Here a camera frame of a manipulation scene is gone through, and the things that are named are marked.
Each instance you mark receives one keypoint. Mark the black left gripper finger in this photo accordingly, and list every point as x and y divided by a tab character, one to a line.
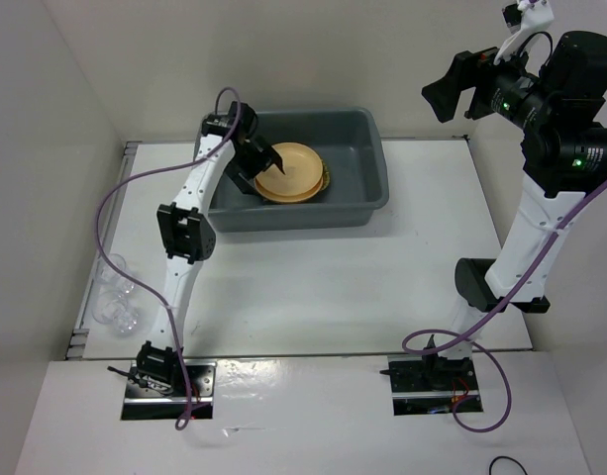
242	183
267	156

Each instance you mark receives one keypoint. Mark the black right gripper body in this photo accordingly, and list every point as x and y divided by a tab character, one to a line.
507	88

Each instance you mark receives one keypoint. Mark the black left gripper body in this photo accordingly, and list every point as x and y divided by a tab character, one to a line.
248	159

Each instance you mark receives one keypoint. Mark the cream plate with bear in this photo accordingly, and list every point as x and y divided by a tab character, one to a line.
297	157

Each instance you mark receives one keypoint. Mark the clear plastic cup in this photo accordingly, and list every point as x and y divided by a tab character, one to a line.
114	310
111	276

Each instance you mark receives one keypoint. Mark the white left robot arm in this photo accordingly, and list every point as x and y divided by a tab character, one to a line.
227	145

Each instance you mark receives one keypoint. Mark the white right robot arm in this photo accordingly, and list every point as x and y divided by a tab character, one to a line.
565	161

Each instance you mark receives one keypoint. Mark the grey plastic bin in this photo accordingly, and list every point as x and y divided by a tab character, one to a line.
334	175

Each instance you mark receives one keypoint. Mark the clear plastic cup front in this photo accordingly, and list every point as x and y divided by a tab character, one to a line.
114	310

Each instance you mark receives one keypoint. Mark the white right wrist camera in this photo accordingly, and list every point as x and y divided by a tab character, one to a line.
525	18

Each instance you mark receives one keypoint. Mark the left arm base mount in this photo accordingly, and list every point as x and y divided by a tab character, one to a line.
147	400

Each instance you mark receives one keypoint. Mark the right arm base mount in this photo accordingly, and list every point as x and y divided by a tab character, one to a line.
432	385

